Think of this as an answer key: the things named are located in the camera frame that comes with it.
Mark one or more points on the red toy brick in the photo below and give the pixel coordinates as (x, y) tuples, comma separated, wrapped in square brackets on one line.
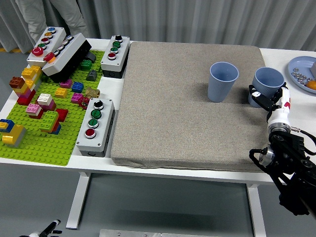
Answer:
[(63, 114)]

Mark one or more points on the yellow toy brick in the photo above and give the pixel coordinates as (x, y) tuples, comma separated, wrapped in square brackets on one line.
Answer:
[(61, 93)]

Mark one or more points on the blue ribbed plastic cup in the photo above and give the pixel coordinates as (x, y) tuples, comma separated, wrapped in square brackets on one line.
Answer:
[(267, 85), (218, 91)]

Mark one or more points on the green orange brick stack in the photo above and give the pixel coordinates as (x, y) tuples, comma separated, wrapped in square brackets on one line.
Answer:
[(49, 121)]

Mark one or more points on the grey five-button control box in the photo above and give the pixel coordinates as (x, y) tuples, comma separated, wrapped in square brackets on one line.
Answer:
[(55, 39)]

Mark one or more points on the pink-topped brick stack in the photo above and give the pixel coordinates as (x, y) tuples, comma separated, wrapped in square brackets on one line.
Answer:
[(34, 109)]

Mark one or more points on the grey-brown fabric mat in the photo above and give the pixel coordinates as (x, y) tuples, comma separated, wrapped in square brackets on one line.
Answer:
[(172, 111)]

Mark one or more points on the orange fruit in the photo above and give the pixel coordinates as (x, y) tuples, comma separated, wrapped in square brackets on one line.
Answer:
[(312, 85)]

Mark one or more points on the person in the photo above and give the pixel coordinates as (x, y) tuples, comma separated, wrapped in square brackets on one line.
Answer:
[(37, 19)]

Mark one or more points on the brown yellow red brick tower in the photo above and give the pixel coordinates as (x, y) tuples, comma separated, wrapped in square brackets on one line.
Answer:
[(24, 95)]

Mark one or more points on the blue plate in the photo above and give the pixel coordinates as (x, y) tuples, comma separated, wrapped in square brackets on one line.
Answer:
[(300, 63)]

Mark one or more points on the long grey button control box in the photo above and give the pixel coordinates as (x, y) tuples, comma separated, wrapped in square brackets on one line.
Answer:
[(66, 56)]

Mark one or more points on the green brick baseplate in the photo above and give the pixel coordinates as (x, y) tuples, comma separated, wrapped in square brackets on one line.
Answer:
[(49, 148)]

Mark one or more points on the dark grey slope brick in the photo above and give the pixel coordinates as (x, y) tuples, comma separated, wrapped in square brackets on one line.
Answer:
[(91, 76)]

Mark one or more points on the magenta toy brick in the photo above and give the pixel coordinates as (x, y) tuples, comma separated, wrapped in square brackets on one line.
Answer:
[(66, 84), (76, 98)]

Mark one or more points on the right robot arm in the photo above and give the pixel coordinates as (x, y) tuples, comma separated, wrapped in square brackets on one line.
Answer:
[(288, 158)]

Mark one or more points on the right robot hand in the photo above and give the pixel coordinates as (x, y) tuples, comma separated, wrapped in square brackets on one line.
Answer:
[(280, 114)]

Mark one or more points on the blue yellow grey brick stack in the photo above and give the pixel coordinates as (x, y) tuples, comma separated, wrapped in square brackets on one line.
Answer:
[(14, 134)]

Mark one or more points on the green toy brick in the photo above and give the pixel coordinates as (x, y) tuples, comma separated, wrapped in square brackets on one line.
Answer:
[(86, 65)]

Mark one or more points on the white table leg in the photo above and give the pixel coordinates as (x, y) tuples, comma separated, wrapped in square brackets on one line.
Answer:
[(256, 212), (76, 202)]

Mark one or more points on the black curved toy piece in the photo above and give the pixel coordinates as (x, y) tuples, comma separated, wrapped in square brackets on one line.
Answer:
[(90, 57)]

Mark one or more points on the grey pleated curtain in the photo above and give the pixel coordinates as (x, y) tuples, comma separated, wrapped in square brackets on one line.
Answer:
[(172, 19)]

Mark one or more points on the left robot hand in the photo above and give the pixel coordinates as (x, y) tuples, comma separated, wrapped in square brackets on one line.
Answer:
[(49, 228)]

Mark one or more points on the blue toy brick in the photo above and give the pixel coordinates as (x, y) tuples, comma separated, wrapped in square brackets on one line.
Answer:
[(77, 87)]

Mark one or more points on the grey four-button control box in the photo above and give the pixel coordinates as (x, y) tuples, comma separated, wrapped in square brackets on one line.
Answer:
[(105, 123), (122, 54)]

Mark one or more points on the white-topped magenta brick stack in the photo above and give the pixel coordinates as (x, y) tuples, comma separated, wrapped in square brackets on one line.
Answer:
[(45, 100)]

